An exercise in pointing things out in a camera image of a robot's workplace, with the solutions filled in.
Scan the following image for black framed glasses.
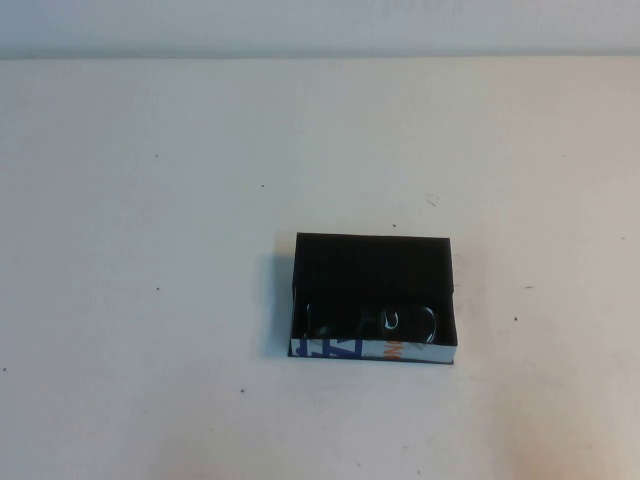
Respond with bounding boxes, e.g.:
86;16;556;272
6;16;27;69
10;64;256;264
301;298;444;347

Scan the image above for black glasses case printed front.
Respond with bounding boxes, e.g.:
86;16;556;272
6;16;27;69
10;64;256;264
287;231;459;369

